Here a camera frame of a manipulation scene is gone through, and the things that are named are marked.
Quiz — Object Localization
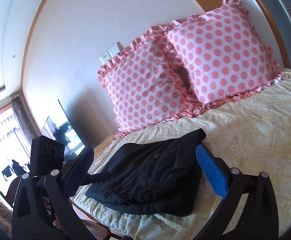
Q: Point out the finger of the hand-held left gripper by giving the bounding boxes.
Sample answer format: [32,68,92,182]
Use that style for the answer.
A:
[84,171,111,184]

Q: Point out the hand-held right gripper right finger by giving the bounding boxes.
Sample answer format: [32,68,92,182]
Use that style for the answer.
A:
[196,142,289,240]

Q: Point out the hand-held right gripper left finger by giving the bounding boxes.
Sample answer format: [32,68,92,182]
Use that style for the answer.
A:
[11,145,96,240]

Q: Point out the black pants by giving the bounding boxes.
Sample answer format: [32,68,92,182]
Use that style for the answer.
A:
[85,128,207,217]

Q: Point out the person's left hand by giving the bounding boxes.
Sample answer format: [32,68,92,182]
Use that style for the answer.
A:
[52,211,64,230]

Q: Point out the flat screen television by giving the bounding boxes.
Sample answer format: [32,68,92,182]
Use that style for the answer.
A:
[41,99,86,157]

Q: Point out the bright window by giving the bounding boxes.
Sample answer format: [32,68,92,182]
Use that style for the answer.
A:
[0,105,32,195]

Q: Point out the brown curtain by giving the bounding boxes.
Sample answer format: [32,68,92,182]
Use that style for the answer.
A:
[10,94,39,140]

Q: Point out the wooden chair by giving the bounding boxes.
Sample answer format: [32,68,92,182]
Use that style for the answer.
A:
[0,174,23,209]

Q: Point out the yellow patterned bedspread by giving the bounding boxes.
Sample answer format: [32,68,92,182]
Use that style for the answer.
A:
[69,69,291,240]

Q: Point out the pink polka dot pillow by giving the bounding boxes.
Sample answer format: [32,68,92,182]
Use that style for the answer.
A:
[164,0,286,105]
[97,25,203,139]

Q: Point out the wooden bed frame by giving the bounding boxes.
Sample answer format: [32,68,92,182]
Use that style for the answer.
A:
[69,196,118,240]

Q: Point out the white wall socket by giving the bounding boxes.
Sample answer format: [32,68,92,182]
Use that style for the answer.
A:
[100,51,110,65]

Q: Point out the white wall switch panel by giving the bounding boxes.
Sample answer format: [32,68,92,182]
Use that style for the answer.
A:
[109,43,121,57]

